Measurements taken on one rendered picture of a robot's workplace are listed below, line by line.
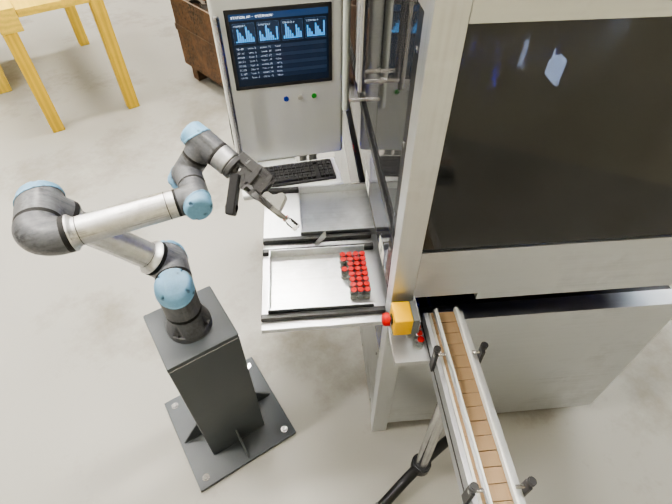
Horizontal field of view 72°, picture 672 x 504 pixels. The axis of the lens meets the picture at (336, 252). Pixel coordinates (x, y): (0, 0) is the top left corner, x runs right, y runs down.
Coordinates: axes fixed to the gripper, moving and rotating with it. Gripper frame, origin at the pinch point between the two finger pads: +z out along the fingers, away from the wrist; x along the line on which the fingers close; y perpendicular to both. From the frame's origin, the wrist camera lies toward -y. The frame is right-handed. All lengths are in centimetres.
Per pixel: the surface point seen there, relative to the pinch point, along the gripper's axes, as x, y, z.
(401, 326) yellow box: 1.9, -1.9, 45.5
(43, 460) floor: 75, -152, -20
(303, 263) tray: 35.5, -8.5, 12.3
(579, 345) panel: 37, 33, 108
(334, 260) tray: 36.3, -0.7, 20.1
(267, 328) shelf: 17.2, -30.3, 16.9
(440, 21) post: -49, 44, 5
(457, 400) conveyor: -5, -7, 68
